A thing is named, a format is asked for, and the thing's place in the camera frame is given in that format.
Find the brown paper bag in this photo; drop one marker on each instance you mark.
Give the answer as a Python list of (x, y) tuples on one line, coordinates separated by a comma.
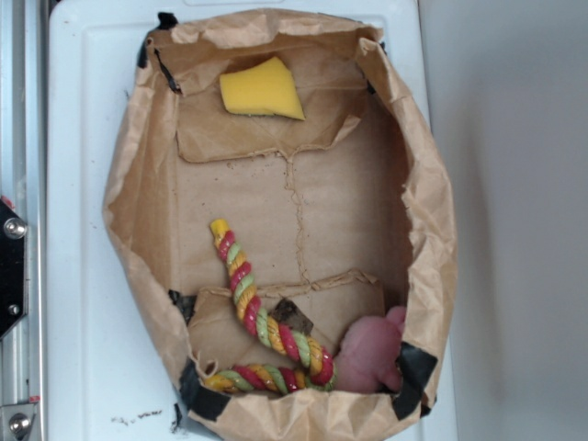
[(215, 215)]

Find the dark brown flat piece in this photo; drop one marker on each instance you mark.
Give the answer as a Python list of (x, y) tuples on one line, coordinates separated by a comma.
[(288, 314)]

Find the yellow sponge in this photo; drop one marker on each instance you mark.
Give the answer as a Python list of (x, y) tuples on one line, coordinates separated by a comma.
[(267, 89)]

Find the pink plush toy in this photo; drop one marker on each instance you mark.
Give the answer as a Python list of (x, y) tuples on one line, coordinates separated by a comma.
[(366, 362)]

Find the black mounting bracket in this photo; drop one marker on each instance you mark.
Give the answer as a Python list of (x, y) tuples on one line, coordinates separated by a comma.
[(13, 267)]

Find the aluminium frame rail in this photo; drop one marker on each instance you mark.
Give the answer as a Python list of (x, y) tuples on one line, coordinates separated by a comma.
[(24, 32)]

